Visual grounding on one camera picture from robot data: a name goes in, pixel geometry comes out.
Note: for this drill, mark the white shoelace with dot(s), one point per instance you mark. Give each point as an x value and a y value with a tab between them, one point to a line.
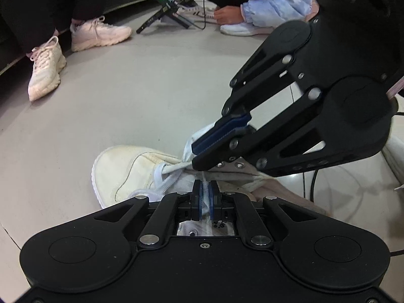
155	174

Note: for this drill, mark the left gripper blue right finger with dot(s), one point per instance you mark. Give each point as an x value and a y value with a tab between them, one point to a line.
238	209

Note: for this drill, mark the white canvas sneaker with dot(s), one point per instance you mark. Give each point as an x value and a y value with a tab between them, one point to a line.
122	172

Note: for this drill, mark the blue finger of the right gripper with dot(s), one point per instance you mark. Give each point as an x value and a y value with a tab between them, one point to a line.
220	129
215	147

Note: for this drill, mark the seated person black trousers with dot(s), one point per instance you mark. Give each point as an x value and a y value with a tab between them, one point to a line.
33	22

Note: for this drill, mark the pink chunky sneaker right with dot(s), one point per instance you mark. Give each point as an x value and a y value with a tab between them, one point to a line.
95	33

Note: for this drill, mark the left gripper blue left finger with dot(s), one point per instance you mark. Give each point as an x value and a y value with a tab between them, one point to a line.
167	214

